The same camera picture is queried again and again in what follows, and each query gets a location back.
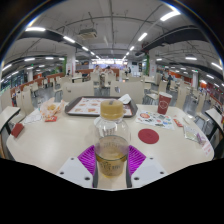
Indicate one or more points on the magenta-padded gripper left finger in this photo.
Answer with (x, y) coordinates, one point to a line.
(87, 160)

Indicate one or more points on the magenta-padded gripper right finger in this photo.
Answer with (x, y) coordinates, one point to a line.
(136, 160)

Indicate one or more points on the clear bottle with yellow drink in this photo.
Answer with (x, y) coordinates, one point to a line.
(111, 156)

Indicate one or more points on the flat round red coaster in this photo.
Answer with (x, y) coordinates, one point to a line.
(148, 136)

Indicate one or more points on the colourful sticker sheet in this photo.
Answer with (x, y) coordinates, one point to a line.
(154, 119)

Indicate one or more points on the dark tray with paper liner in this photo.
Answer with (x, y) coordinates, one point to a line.
(83, 106)

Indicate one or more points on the red sauce packet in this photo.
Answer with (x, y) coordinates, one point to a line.
(50, 118)

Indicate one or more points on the small red snack packet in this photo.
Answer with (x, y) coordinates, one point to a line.
(178, 122)

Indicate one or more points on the white paper napkin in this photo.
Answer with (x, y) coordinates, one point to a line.
(125, 99)

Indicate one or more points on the red paper drink cup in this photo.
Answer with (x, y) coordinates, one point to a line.
(164, 104)

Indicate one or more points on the crumpled food wrapper bag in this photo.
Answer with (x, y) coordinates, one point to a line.
(50, 108)

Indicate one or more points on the small white packet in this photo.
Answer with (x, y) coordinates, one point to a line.
(187, 120)

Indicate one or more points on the beige chair with round hole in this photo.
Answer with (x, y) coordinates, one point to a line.
(128, 90)
(78, 90)

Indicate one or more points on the red carton box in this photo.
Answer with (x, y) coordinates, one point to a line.
(17, 130)

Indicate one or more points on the group of beige chairs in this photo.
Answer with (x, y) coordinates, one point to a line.
(162, 86)

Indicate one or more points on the person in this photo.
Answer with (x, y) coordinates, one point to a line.
(96, 70)
(108, 70)
(170, 80)

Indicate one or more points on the white side table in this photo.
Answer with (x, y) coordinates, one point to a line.
(215, 116)
(8, 115)

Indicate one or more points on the group of ceiling lights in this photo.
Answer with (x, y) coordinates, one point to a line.
(142, 36)

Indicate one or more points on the ceiling air conditioner unit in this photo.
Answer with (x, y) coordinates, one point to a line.
(88, 33)

